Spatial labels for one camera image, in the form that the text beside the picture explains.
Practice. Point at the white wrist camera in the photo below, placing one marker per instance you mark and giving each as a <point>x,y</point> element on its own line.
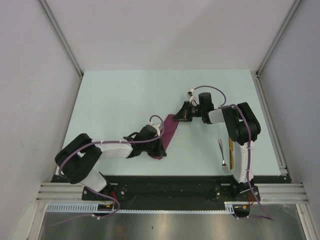
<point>157,126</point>
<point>192,98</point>

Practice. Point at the silver metal fork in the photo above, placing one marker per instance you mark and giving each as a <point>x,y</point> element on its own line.
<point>224,166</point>

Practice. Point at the gold butter knife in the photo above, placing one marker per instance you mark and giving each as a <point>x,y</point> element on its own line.
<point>231,153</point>

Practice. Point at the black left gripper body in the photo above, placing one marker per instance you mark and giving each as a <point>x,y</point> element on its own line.
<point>153,147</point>

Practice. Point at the right aluminium frame post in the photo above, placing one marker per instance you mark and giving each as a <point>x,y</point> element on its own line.
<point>293,10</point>

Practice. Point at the aluminium front rail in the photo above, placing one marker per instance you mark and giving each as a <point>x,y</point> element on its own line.
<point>279,193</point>

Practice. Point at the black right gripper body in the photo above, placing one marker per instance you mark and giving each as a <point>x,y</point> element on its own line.
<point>195,111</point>

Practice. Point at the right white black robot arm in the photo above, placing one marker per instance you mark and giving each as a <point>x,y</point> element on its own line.
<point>242,127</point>

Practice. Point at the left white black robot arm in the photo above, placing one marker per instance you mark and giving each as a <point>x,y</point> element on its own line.
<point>76,161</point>

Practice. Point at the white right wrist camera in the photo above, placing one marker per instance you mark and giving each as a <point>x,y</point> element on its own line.
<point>192,98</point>

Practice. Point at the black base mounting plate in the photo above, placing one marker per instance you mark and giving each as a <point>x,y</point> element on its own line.
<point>175,193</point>

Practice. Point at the white slotted cable duct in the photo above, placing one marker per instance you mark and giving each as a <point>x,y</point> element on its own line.
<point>96,208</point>

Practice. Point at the magenta satin napkin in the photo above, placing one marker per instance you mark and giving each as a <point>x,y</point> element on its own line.
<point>170,130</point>

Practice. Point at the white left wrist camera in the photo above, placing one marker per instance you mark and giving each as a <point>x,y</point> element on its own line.
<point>157,126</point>

